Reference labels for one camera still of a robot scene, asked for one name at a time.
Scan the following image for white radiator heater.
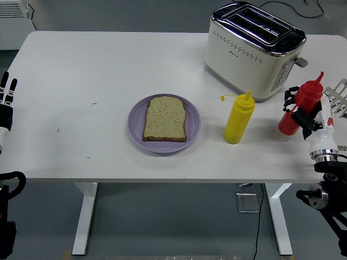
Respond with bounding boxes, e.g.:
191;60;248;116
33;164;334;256
0;0;36;51

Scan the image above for black heater cable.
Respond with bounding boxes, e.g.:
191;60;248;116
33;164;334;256
27;3;37;31

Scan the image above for black toaster power cable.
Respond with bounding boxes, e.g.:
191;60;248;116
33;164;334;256
257;0;325;19

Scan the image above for metal floor socket plate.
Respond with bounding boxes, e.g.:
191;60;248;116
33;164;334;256
235;192;260;214

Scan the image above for black cable under table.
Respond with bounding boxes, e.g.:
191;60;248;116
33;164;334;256
253;183;265;260

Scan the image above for silver metal toast rack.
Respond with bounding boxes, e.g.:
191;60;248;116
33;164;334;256
324;78;347;119

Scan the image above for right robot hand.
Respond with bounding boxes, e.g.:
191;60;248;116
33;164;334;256
283;86;340;155

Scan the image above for red squeeze bottle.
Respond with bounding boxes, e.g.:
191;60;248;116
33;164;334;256
278;71;325;136

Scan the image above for slice of bread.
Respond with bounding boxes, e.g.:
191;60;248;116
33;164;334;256
142;96;188;142

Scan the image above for white table leg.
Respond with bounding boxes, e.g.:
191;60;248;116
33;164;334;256
264;183;294;257
72;182;99;257

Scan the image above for purple plate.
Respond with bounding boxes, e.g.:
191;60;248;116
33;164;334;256
127;93;202;154

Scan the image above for cream and chrome toaster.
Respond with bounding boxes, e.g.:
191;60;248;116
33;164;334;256
203;1;309;103

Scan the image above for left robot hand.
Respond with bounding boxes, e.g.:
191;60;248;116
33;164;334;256
0;71;18;150

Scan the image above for yellow squeeze bottle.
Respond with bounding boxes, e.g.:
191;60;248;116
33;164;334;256
220;89;256;145

